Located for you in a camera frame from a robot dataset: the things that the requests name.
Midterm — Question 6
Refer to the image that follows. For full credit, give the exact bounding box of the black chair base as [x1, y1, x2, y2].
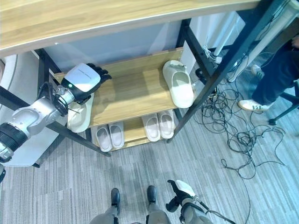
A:
[268, 80, 299, 126]

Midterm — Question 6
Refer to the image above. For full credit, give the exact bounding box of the wooden black-framed shoe rack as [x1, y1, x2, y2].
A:
[0, 0, 290, 158]

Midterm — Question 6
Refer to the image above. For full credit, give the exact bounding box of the white round appliance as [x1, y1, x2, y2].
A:
[0, 54, 19, 91]

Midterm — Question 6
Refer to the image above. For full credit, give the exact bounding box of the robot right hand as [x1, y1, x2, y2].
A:
[165, 179, 196, 212]

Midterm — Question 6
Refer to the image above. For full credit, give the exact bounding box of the cream slipper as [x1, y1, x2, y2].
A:
[141, 113, 161, 142]
[67, 92, 95, 133]
[157, 110, 176, 139]
[96, 124, 113, 152]
[108, 121, 125, 150]
[162, 60, 196, 109]

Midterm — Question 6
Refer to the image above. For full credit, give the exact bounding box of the person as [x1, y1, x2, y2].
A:
[238, 36, 299, 112]

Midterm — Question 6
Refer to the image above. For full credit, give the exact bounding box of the tangled black cable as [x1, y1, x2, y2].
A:
[200, 42, 295, 224]

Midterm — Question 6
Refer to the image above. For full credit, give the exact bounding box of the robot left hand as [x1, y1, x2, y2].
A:
[60, 63, 113, 104]

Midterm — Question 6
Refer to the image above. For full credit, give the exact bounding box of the robot left leg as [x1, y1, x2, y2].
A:
[90, 188, 121, 224]

